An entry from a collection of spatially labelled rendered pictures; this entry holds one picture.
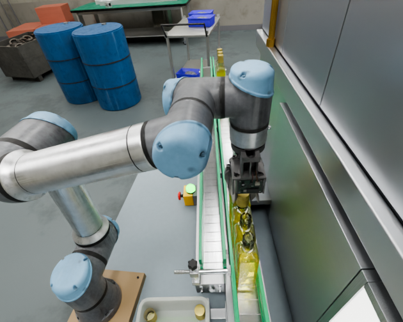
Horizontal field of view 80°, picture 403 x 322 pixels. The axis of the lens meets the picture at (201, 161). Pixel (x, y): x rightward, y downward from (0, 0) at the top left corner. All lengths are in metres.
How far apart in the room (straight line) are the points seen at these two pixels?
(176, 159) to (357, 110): 0.29
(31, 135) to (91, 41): 2.83
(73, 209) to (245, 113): 0.54
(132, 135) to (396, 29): 0.35
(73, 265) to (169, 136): 0.63
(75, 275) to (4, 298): 1.48
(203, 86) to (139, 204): 0.89
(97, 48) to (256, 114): 3.06
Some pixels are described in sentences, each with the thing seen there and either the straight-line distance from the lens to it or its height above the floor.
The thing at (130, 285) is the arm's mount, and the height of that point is 0.78.
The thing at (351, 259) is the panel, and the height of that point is 1.31.
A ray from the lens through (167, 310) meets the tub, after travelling 0.95.
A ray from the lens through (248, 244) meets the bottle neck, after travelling 0.61.
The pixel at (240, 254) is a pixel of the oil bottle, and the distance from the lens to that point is 0.65.
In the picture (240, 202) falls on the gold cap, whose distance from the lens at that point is 0.66.
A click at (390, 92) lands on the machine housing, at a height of 1.51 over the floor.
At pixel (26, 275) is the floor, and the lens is 2.29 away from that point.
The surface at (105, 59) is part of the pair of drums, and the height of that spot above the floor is 0.72.
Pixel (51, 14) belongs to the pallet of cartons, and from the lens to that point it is 7.73.
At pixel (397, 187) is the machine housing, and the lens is 0.38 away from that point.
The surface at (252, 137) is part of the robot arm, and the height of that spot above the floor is 1.39.
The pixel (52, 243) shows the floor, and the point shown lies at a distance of 2.33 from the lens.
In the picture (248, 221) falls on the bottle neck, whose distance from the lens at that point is 0.63.
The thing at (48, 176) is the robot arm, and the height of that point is 1.41.
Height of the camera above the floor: 1.67
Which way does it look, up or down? 42 degrees down
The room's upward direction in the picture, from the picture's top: 6 degrees counter-clockwise
